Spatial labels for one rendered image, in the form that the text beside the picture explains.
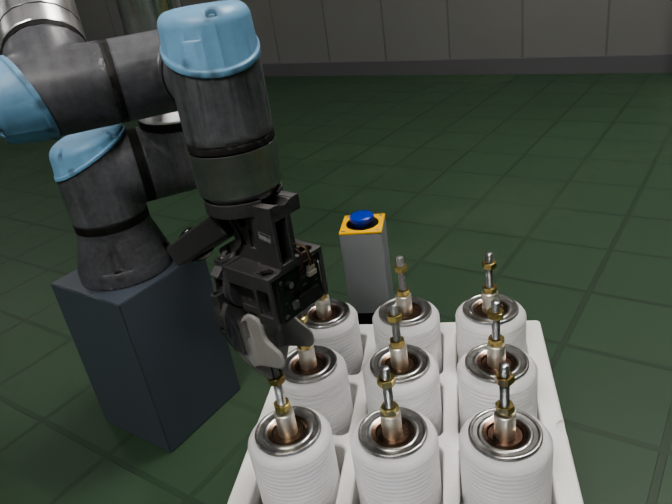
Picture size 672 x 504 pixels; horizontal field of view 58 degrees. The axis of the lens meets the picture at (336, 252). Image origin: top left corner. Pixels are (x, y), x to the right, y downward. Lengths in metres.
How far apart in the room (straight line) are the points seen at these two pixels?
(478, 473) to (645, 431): 0.46
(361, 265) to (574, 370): 0.43
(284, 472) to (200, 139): 0.37
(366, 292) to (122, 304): 0.39
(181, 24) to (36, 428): 0.96
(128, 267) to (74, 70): 0.47
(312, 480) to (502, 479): 0.20
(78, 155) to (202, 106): 0.47
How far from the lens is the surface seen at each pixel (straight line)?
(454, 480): 0.73
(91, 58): 0.58
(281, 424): 0.69
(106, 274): 0.99
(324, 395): 0.77
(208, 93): 0.49
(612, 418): 1.09
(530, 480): 0.67
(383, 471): 0.66
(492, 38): 3.42
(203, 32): 0.48
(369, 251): 0.98
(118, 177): 0.95
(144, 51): 0.58
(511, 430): 0.67
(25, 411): 1.37
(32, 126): 0.59
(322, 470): 0.71
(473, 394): 0.75
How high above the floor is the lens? 0.73
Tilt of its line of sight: 27 degrees down
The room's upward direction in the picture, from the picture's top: 9 degrees counter-clockwise
